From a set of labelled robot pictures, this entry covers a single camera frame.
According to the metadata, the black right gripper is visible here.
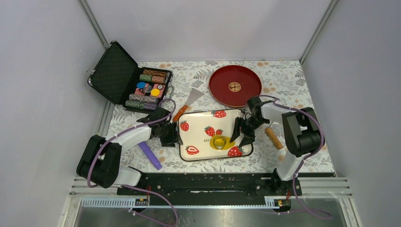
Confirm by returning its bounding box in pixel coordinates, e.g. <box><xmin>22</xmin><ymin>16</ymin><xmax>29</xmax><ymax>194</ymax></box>
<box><xmin>230</xmin><ymin>116</ymin><xmax>268</xmax><ymax>148</ymax></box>

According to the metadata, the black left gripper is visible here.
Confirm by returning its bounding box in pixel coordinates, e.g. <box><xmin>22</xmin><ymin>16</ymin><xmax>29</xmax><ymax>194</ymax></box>
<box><xmin>159</xmin><ymin>121</ymin><xmax>183</xmax><ymax>147</ymax></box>

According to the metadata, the yellow dough piece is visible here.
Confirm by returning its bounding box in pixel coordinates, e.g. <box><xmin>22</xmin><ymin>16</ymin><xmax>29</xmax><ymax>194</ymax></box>
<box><xmin>209</xmin><ymin>135</ymin><xmax>235</xmax><ymax>150</ymax></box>

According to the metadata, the white strawberry tray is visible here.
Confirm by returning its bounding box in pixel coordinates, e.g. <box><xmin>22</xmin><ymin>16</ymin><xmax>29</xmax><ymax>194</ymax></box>
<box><xmin>178</xmin><ymin>109</ymin><xmax>253</xmax><ymax>161</ymax></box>

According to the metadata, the wooden dough roller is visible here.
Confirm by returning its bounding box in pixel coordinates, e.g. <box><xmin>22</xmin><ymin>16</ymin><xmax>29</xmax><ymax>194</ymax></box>
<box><xmin>264</xmin><ymin>127</ymin><xmax>283</xmax><ymax>150</ymax></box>

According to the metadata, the small glass cup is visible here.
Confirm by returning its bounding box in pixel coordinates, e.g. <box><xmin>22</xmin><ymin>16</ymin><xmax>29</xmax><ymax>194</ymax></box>
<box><xmin>213</xmin><ymin>135</ymin><xmax>227</xmax><ymax>149</ymax></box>

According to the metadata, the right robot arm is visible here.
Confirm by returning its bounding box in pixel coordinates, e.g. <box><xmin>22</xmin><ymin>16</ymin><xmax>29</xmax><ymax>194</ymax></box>
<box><xmin>230</xmin><ymin>95</ymin><xmax>325</xmax><ymax>195</ymax></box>

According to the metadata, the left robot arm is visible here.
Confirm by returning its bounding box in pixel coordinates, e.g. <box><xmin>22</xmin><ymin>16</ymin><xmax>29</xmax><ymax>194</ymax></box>
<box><xmin>76</xmin><ymin>106</ymin><xmax>179</xmax><ymax>194</ymax></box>

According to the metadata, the floral table mat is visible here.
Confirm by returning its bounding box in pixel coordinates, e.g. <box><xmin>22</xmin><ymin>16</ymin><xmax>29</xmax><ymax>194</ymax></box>
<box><xmin>107</xmin><ymin>61</ymin><xmax>335</xmax><ymax>173</ymax></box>

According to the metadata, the purple cylinder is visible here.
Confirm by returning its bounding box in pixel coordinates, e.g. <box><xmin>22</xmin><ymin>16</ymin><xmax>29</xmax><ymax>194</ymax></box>
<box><xmin>138</xmin><ymin>142</ymin><xmax>162</xmax><ymax>170</ymax></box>

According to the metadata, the red round plate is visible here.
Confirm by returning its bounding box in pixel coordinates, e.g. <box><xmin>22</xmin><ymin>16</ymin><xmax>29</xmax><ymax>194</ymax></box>
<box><xmin>208</xmin><ymin>65</ymin><xmax>262</xmax><ymax>107</ymax></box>

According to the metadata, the black poker chip case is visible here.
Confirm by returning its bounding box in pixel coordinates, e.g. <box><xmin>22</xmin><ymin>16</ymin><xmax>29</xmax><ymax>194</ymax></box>
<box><xmin>87</xmin><ymin>40</ymin><xmax>173</xmax><ymax>114</ymax></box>

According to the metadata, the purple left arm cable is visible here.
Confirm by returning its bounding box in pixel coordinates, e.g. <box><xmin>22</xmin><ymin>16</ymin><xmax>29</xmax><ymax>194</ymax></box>
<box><xmin>86</xmin><ymin>98</ymin><xmax>179</xmax><ymax>227</ymax></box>

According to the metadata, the metal spatula wooden handle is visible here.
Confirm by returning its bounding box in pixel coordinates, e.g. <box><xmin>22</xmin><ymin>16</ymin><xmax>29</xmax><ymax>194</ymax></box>
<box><xmin>173</xmin><ymin>88</ymin><xmax>204</xmax><ymax>122</ymax></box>

